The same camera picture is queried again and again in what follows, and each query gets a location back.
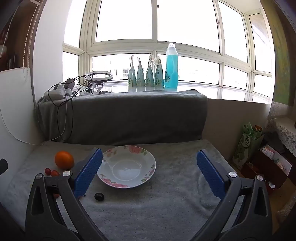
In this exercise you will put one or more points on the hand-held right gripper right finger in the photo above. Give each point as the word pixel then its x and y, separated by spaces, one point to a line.
pixel 209 173

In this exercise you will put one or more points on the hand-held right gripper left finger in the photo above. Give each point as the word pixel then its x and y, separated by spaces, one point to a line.
pixel 89 173

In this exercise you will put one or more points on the dark purple grape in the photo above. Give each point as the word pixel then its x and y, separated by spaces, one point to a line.
pixel 99 196

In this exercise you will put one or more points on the large smooth orange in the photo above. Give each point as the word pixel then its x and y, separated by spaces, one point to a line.
pixel 64 160

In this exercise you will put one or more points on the large red cherry tomato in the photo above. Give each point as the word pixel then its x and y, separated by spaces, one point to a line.
pixel 54 173

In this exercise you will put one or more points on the floral white plate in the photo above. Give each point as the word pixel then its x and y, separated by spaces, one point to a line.
pixel 127 169

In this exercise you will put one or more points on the small red cherry tomato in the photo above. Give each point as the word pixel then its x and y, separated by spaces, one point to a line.
pixel 47 171
pixel 55 195

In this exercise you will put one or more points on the dark red cardboard box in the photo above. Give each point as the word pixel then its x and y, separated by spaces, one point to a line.
pixel 261 166

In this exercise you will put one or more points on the brown-lidded can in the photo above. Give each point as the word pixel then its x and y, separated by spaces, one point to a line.
pixel 256 132

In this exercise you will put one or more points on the dark grey backrest cushion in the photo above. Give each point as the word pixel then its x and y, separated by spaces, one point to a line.
pixel 138 115

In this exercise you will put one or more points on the white power adapter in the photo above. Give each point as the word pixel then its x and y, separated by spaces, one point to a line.
pixel 56 93

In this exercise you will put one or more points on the white lace cloth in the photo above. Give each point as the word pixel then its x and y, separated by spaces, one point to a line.
pixel 286 134

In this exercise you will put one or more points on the grey power adapter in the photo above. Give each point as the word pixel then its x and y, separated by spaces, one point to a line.
pixel 69 83

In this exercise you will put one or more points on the white armrest panel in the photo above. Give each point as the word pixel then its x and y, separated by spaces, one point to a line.
pixel 16 97

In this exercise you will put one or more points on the teal floral refill pouch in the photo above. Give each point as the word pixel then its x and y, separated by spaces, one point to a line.
pixel 149 76
pixel 131 76
pixel 159 76
pixel 140 76

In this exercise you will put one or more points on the blue detergent bottle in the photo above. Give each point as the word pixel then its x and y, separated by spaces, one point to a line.
pixel 172 69

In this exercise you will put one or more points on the dark wooden shelf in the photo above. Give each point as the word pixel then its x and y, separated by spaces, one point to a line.
pixel 9 58

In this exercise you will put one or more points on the white window frame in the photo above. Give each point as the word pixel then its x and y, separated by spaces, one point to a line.
pixel 154 23

